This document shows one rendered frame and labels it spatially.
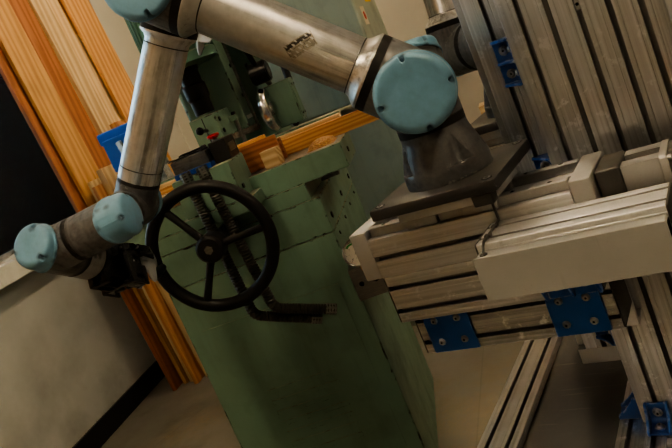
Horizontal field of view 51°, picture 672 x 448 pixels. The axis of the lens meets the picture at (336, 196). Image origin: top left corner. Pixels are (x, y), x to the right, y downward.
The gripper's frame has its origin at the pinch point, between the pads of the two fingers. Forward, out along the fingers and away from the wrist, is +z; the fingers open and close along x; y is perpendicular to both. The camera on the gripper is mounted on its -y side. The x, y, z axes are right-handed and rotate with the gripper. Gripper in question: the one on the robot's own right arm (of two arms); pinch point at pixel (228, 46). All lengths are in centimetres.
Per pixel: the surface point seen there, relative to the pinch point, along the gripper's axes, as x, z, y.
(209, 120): -5.4, 19.3, -5.2
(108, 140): -11, 61, -91
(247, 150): -1.7, 23.9, 6.4
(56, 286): -41, 132, -115
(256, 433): -22, 87, 33
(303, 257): -1, 44, 27
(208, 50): -0.3, 4.3, -11.0
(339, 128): 20.8, 23.0, 12.9
